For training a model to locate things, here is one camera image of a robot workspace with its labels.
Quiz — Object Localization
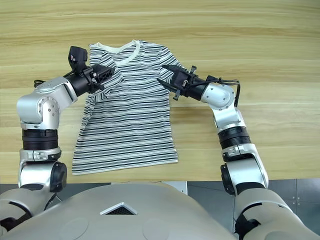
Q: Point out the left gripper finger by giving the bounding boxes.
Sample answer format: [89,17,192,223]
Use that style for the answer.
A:
[95,65,116,83]

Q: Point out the robot body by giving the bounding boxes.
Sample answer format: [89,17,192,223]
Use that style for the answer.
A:
[3,180,241,240]

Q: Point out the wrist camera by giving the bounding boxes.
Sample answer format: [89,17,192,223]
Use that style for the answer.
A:
[67,45,89,76]
[172,70,191,89]

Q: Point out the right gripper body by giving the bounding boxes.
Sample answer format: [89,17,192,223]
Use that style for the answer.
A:
[172,65,212,102]

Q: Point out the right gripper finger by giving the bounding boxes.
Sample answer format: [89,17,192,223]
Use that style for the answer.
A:
[161,64,193,76]
[156,78,180,96]

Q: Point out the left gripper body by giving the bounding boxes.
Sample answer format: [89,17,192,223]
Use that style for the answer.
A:
[65,64,106,97]

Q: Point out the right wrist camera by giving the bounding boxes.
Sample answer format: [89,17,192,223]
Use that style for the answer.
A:
[172,70,191,89]

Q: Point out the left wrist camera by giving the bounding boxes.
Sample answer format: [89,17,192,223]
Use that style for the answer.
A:
[67,45,89,76]

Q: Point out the black cable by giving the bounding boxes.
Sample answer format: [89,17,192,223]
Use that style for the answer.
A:
[205,75,242,109]
[33,70,76,87]

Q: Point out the striped T-shirt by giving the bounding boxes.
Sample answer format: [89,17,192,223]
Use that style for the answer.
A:
[71,39,187,176]

